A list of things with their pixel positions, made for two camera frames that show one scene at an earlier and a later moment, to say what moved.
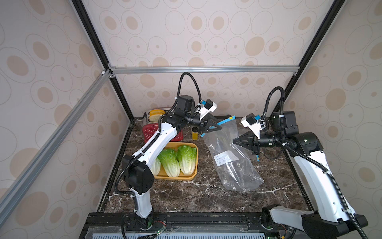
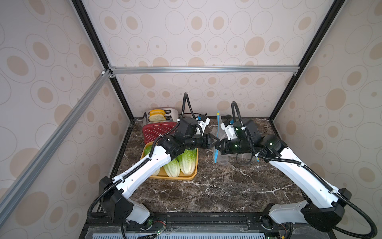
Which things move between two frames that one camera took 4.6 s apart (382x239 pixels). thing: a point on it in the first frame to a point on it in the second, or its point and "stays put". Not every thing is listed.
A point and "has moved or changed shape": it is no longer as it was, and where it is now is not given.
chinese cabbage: x=186 y=155 stays put
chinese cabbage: x=168 y=158 stays put
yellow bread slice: x=156 y=112 stays put
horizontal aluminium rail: x=204 y=69 stays put
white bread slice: x=154 y=118 stays put
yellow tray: x=174 y=146 stays put
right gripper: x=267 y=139 to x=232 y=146
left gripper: x=204 y=123 to x=207 y=139
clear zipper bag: x=237 y=169 has moved or changed shape
